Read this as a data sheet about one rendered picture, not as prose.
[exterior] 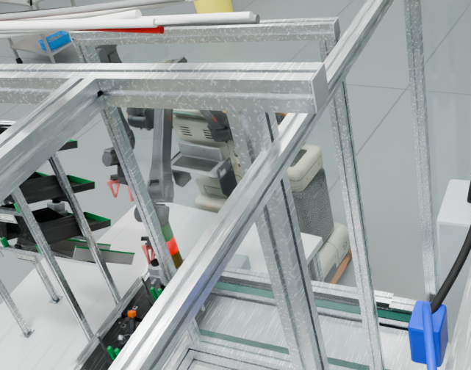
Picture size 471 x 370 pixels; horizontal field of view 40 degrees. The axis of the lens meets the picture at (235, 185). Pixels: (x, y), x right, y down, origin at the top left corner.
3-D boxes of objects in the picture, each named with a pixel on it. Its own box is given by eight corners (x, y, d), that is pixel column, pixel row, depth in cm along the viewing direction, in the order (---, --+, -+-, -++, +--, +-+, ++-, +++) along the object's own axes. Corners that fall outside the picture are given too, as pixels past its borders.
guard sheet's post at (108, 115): (194, 336, 201) (81, 40, 145) (202, 338, 199) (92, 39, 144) (189, 343, 199) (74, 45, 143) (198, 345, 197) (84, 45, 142)
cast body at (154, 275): (160, 268, 217) (154, 253, 213) (171, 270, 215) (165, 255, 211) (148, 286, 211) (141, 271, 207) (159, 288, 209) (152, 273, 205)
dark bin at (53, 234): (85, 217, 227) (85, 197, 225) (111, 225, 220) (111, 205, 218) (16, 236, 205) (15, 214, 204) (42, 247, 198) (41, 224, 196)
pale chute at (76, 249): (106, 255, 240) (110, 244, 240) (131, 265, 232) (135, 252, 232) (47, 249, 217) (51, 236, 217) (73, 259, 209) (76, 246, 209)
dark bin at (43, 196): (69, 181, 218) (68, 160, 216) (95, 189, 211) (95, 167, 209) (-5, 197, 196) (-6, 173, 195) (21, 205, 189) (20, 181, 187)
